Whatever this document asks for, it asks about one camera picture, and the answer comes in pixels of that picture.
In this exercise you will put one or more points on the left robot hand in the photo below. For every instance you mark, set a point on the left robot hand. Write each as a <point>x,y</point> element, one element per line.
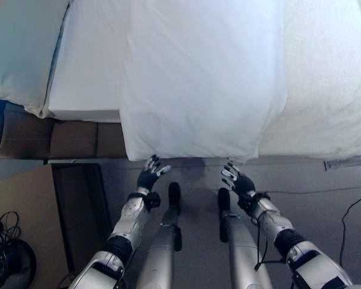
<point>146,178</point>

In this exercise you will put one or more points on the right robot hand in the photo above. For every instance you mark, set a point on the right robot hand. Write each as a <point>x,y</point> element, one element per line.
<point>243,183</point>

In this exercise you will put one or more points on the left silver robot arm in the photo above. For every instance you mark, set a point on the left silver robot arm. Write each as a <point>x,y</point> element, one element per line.
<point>132,219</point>

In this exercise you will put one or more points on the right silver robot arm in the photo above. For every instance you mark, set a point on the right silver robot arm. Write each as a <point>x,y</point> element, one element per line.
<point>276,222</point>

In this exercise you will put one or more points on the brown bed base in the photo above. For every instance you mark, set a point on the brown bed base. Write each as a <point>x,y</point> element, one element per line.
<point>72,140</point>

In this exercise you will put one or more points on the white bed mattress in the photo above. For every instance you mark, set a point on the white bed mattress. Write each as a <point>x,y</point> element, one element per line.
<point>87,69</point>

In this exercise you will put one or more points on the right silver robot leg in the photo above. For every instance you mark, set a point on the right silver robot leg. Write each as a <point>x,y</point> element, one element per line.
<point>239,247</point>

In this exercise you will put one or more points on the silver robot leg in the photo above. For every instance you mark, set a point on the silver robot leg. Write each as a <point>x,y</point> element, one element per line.
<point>161,256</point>
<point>239,247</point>

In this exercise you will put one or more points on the left silver robot leg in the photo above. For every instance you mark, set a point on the left silver robot leg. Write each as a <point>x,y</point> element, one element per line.
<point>161,256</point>

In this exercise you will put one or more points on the white smooth duvet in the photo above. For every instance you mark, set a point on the white smooth duvet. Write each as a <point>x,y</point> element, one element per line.
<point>198,81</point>

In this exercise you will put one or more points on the beige bedside table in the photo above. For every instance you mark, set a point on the beige bedside table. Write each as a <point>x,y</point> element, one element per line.
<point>33,210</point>

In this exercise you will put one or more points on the white textured blanket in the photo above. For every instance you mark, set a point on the white textured blanket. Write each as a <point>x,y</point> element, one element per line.
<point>328,90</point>

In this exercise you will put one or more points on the black round object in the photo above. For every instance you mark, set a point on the black round object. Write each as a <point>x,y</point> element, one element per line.
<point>24,265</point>

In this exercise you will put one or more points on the white pillow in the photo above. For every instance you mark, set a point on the white pillow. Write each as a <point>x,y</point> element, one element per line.
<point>18,51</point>

